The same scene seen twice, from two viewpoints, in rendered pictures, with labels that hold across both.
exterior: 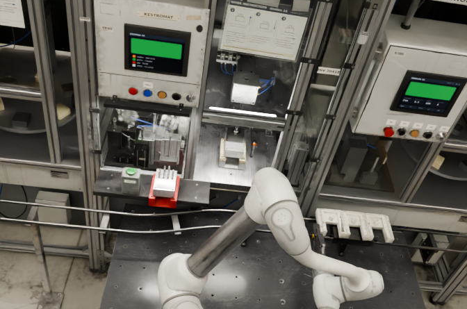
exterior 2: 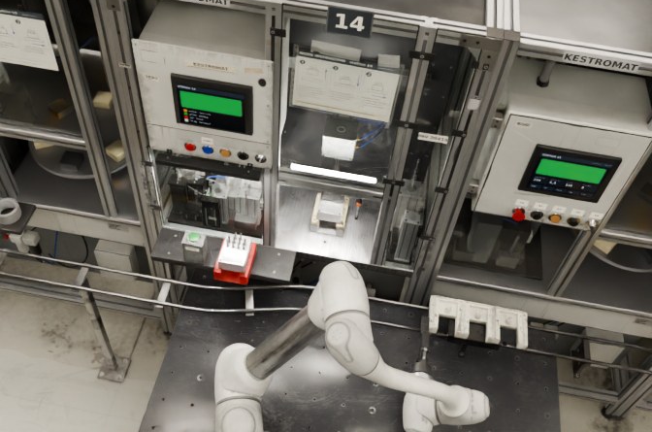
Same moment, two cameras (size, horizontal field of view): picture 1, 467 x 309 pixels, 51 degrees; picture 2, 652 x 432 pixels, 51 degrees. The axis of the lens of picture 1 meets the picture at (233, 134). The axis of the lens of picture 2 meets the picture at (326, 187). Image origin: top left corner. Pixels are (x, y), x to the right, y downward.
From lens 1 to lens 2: 0.56 m
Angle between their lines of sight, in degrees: 11
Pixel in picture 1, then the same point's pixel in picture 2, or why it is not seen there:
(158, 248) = (228, 328)
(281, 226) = (335, 346)
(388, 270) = (522, 381)
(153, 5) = (204, 55)
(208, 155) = (301, 213)
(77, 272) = (148, 334)
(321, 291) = (409, 410)
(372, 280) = (472, 404)
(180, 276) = (236, 375)
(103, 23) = (146, 72)
